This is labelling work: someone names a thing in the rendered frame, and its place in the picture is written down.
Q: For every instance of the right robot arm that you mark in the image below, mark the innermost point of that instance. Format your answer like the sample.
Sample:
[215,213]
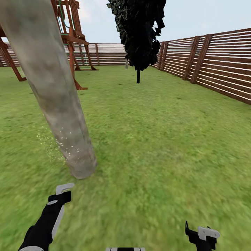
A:
[205,238]

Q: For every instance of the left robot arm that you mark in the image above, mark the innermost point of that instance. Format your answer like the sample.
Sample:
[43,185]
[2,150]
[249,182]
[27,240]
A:
[41,234]

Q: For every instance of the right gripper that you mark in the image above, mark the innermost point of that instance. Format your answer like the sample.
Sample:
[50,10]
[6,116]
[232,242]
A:
[208,244]

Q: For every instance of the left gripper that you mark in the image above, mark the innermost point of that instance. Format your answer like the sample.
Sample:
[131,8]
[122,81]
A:
[66,196]

